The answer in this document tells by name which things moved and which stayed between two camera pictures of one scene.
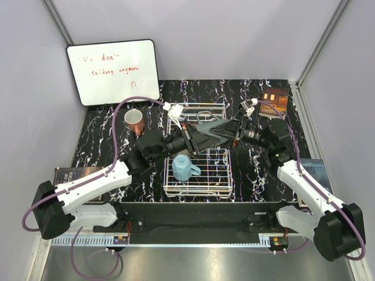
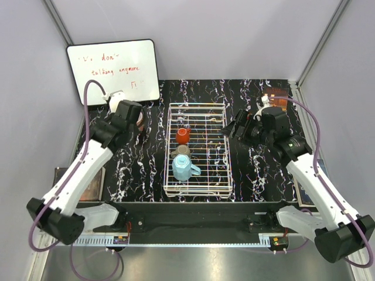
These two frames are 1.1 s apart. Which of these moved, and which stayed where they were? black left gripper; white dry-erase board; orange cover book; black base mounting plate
Moved: black left gripper
Stayed: black base mounting plate; orange cover book; white dry-erase board
